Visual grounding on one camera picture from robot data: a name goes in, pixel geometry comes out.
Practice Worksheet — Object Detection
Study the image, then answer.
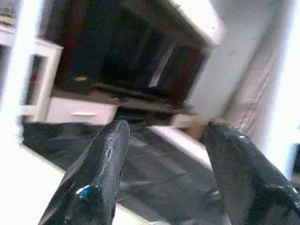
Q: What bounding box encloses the white glass door cabinet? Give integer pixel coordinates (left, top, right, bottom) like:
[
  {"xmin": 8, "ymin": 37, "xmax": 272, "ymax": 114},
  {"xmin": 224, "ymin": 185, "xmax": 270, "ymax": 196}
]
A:
[{"xmin": 0, "ymin": 23, "xmax": 65, "ymax": 125}]

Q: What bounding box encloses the black equipment case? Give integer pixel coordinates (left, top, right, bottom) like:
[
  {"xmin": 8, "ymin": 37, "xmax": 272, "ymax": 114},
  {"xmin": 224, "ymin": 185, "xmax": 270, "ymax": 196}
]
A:
[{"xmin": 63, "ymin": 70, "xmax": 101, "ymax": 94}]

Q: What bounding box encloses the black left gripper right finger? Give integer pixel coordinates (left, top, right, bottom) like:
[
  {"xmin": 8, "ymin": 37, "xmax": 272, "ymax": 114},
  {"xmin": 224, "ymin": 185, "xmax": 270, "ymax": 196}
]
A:
[{"xmin": 202, "ymin": 122, "xmax": 300, "ymax": 225}]

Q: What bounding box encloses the black work mat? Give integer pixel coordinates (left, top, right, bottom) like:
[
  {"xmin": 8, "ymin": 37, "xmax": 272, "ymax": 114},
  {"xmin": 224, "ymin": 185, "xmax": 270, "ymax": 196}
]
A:
[{"xmin": 21, "ymin": 121, "xmax": 233, "ymax": 225}]

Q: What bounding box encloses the white flat board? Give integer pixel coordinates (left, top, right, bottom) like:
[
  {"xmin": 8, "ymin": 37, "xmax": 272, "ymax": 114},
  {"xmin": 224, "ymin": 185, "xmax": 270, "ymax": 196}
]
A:
[{"xmin": 148, "ymin": 124, "xmax": 214, "ymax": 172}]

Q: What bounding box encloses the black glossy screen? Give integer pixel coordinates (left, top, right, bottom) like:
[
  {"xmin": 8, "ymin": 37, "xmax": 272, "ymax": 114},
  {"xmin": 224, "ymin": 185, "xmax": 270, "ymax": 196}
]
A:
[{"xmin": 45, "ymin": 0, "xmax": 209, "ymax": 106}]

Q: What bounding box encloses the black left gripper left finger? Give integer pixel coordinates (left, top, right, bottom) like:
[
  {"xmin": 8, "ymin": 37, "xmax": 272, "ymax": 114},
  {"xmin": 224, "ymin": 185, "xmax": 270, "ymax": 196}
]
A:
[{"xmin": 37, "ymin": 119, "xmax": 132, "ymax": 225}]

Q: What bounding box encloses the white plastic table top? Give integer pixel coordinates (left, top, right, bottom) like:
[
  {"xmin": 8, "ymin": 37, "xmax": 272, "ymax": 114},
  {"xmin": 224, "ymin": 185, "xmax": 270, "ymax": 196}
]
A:
[{"xmin": 0, "ymin": 127, "xmax": 146, "ymax": 225}]

